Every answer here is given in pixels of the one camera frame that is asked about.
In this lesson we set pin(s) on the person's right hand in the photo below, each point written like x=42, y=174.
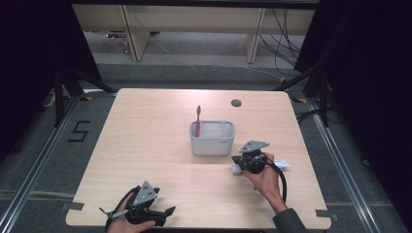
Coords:
x=267, y=184

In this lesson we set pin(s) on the aluminium floor rail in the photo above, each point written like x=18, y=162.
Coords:
x=35, y=161
x=343, y=168

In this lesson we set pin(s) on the pink toothbrush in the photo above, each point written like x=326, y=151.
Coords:
x=198, y=124

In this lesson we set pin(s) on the white toothbrush holder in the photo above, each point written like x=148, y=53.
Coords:
x=212, y=145

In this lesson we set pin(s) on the pink item under desk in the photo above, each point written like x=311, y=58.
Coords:
x=116, y=35

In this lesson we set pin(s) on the black metal stand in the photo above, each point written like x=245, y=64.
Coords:
x=59, y=97
x=324, y=97

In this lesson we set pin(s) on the person's left hand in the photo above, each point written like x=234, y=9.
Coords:
x=121, y=225

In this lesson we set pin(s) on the light wooden desk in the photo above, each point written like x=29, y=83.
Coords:
x=194, y=19

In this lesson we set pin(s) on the grey tape piece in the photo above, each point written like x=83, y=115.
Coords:
x=327, y=215
x=73, y=206

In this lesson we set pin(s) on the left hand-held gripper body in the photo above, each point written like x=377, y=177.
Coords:
x=144, y=197

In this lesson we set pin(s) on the white toothpaste tube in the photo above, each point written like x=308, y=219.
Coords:
x=281, y=164

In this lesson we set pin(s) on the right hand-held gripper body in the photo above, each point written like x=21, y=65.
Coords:
x=252, y=160

